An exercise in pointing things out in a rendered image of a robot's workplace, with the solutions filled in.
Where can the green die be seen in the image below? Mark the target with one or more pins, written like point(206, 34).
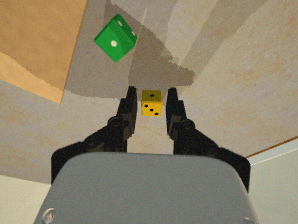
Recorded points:
point(116, 39)

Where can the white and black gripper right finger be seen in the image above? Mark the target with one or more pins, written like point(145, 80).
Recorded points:
point(190, 141)

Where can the yellow die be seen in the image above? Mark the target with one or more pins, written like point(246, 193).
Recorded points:
point(151, 103)

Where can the tan mat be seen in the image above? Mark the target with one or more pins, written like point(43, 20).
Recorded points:
point(38, 39)

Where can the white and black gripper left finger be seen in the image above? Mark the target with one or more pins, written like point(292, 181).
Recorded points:
point(113, 136)

